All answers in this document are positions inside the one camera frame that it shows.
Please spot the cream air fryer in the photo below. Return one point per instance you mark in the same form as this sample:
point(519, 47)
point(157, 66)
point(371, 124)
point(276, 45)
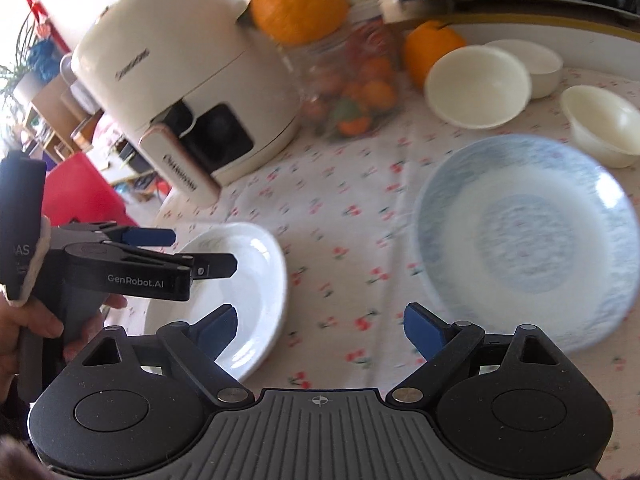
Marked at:
point(185, 55)

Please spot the orange with stem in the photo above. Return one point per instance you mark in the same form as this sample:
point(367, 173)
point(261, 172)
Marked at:
point(430, 52)

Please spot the large orange with leaves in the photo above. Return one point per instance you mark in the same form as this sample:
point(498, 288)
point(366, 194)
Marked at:
point(297, 0)

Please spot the clear jar of fruits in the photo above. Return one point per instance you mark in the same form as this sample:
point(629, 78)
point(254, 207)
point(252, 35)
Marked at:
point(360, 85)

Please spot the cream white bowl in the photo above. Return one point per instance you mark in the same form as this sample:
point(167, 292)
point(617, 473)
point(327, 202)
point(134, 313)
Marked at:
point(607, 120)

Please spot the person's left hand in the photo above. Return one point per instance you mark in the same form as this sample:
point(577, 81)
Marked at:
point(30, 320)

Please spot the red chair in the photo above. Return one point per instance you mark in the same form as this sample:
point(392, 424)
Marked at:
point(85, 190)

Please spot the green potted plant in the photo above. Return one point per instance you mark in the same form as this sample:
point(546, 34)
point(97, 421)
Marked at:
point(15, 67)

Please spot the white fleecy cuff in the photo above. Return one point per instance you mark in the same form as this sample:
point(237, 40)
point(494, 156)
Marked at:
point(41, 252)

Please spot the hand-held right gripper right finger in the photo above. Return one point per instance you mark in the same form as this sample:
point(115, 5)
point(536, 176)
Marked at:
point(422, 330)

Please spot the wooden shelf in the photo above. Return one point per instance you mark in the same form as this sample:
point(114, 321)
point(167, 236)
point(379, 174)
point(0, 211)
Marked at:
point(55, 115)

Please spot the red hanging decoration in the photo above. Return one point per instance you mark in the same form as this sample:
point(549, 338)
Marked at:
point(35, 2)

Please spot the cherry print tablecloth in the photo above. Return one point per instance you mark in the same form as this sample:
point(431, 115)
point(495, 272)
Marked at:
point(350, 195)

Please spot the large white bowl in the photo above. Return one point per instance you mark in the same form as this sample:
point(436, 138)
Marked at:
point(480, 87)

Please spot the white plate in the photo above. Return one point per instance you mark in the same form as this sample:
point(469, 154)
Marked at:
point(250, 280)

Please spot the blue patterned plate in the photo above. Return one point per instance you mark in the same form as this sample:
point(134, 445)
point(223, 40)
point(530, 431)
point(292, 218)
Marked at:
point(525, 240)

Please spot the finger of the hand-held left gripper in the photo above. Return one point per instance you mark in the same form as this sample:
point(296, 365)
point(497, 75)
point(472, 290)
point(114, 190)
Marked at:
point(150, 236)
point(215, 265)

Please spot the small white bowl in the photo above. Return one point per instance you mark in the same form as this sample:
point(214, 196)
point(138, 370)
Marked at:
point(542, 67)

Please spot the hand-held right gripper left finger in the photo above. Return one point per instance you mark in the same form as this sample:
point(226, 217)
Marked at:
point(220, 329)

